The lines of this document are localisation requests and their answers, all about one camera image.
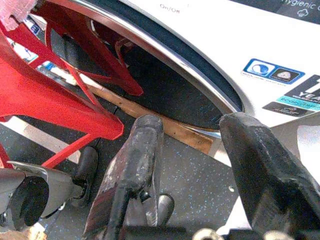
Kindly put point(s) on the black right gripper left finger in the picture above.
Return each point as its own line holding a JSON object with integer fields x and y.
{"x": 140, "y": 160}

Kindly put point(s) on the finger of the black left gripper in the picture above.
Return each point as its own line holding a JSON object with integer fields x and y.
{"x": 165, "y": 207}
{"x": 88, "y": 160}

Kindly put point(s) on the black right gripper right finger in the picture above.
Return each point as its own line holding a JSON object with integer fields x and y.
{"x": 265, "y": 175}

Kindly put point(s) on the white front-load washing machine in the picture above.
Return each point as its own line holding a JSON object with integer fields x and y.
{"x": 250, "y": 50}

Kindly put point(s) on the brown wooden board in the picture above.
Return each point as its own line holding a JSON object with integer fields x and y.
{"x": 160, "y": 122}

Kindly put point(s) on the red plastic laundry basket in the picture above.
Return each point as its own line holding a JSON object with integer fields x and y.
{"x": 50, "y": 100}

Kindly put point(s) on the black and teal warranty sticker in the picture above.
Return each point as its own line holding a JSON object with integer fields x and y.
{"x": 297, "y": 100}

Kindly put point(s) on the chrome-rimmed dark washer door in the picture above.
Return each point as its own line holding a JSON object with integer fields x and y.
{"x": 175, "y": 82}

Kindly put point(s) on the blue square-icon sticker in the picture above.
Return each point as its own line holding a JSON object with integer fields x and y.
{"x": 273, "y": 72}

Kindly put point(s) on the pink cloth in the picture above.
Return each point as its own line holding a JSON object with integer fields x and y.
{"x": 17, "y": 11}

